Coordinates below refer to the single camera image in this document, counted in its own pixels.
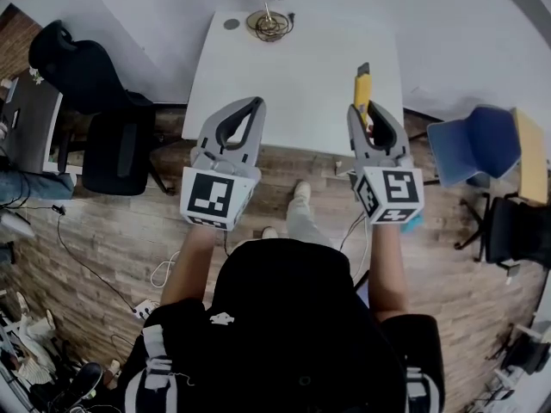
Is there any person's right forearm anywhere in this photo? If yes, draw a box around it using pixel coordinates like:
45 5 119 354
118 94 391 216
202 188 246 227
368 219 411 323

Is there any white table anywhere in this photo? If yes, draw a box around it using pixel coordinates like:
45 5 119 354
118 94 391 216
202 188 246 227
181 9 406 155

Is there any black sneaker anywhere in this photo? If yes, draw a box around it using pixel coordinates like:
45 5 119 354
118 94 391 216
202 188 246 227
50 361 105 409

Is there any black wheeled chair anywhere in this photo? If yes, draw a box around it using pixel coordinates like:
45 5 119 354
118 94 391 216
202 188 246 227
454 194 551 271

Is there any person's light trouser leg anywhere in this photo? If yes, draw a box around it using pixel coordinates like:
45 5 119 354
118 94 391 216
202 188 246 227
285 195 336 250

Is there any thin gripper cable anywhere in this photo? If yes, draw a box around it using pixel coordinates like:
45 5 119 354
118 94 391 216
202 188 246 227
339 212 372 284

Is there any person's left forearm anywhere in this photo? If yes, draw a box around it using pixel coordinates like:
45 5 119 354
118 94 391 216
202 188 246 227
160 224 217 307

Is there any white coiled cable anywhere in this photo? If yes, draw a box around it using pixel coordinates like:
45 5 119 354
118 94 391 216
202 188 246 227
150 250 182 290

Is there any blue plastic chair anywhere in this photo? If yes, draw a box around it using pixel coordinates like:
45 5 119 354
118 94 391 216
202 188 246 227
426 104 524 188

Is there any black office chair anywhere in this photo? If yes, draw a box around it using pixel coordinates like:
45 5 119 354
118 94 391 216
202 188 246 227
28 19 176 198

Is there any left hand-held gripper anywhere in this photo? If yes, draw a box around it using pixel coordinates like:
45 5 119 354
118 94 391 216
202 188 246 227
179 96 267 232

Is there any yellow wooden board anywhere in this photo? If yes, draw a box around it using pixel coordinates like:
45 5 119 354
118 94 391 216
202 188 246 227
511 107 549 207

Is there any person's black shirt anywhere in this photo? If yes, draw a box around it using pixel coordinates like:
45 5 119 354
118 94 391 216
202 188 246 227
117 237 447 413

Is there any gold lamp base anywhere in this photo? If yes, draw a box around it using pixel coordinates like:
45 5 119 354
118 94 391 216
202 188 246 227
245 1 297 43

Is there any yellow utility knife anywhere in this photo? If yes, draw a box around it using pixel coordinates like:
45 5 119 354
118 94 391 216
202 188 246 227
353 62 373 136

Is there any black floor cable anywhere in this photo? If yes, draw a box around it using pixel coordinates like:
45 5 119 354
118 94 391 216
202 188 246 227
51 204 139 313

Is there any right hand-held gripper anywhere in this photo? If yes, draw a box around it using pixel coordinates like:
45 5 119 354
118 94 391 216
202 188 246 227
347 99 425 225

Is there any white power strip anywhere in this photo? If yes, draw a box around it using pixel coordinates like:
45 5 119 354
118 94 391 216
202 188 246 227
133 299 162 320

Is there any teal cloth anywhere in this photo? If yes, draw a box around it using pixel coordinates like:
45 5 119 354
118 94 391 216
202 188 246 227
399 213 425 235

